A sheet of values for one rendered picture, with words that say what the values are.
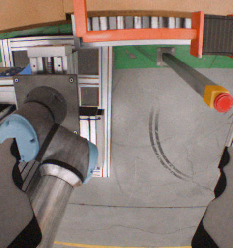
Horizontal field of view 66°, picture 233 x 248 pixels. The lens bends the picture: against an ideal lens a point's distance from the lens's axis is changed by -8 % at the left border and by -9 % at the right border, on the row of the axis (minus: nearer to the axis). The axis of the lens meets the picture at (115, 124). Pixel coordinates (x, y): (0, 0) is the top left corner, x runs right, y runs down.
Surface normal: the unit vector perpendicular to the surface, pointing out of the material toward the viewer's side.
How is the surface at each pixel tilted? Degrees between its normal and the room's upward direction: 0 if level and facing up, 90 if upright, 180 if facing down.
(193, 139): 0
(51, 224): 72
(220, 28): 0
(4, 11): 0
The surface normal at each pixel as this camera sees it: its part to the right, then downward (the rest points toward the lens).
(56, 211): 0.83, -0.24
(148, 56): -0.04, 0.47
